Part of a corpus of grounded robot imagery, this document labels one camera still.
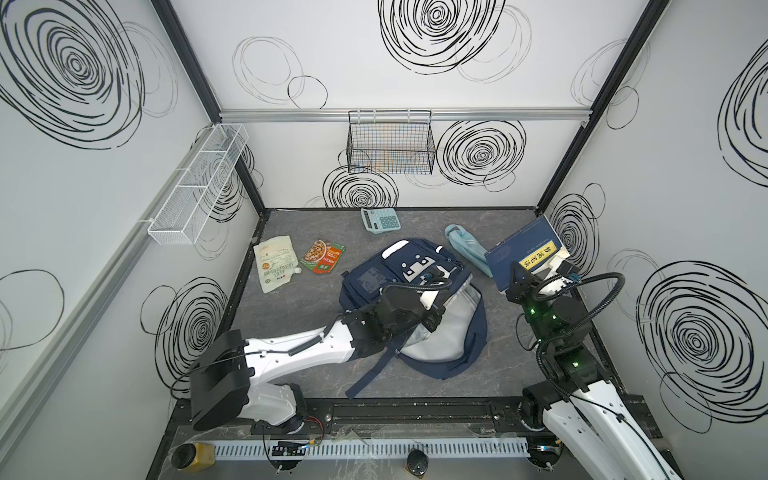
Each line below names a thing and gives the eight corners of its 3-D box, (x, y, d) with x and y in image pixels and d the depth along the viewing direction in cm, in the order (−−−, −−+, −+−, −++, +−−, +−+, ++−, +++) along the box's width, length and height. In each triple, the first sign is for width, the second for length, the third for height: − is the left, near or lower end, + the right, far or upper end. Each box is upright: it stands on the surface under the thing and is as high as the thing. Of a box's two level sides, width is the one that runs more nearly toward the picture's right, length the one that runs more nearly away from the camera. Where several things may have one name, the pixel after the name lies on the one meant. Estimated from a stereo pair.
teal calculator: (359, 233, 115) (359, 228, 113) (361, 213, 122) (360, 208, 119) (400, 233, 115) (400, 228, 113) (399, 214, 122) (399, 208, 119)
